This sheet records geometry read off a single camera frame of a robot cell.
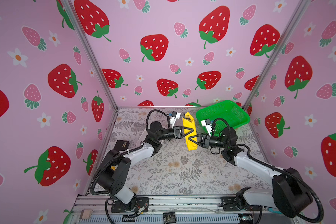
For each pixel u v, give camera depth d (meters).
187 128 0.70
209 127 0.69
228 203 0.73
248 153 0.58
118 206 0.73
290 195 0.41
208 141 0.65
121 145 0.95
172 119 0.71
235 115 1.13
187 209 0.73
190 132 0.70
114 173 0.45
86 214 0.70
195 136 0.70
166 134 0.69
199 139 0.70
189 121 0.71
